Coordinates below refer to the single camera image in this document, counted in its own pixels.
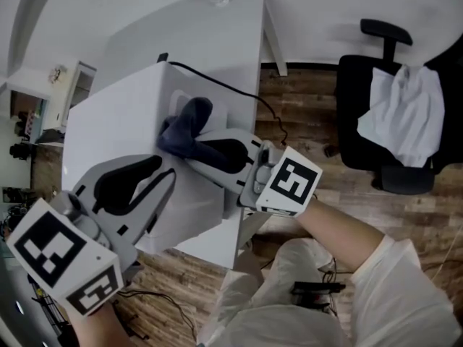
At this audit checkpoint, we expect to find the person's white clothing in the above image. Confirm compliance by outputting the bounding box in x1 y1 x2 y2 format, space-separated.
197 234 462 347

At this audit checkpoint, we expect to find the thin black cable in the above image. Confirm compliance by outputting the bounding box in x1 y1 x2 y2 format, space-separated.
156 52 290 147

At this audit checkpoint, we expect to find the crumpled white garment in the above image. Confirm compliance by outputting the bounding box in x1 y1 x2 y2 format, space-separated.
356 64 446 168

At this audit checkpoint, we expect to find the black battery box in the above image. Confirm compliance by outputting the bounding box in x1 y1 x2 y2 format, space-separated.
291 280 347 309

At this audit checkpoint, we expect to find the white side table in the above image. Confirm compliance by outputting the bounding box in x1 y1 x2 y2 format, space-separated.
6 60 98 133

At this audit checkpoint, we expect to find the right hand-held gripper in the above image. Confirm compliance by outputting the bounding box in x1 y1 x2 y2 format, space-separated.
184 128 323 219

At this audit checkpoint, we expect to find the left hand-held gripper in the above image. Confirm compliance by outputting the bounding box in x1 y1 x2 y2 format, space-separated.
5 153 177 317

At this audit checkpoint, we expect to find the person's right forearm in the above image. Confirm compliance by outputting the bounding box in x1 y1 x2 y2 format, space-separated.
296 197 386 273

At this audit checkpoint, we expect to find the small flower pot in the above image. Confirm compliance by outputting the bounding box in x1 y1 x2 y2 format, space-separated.
48 65 68 85

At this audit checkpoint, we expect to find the black office chair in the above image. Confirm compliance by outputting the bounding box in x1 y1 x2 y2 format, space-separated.
336 18 463 197

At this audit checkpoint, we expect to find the dark blue cloth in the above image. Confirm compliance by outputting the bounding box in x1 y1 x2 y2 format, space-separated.
157 97 232 166

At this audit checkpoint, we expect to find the person's left forearm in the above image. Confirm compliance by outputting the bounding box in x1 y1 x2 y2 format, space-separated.
67 304 127 347

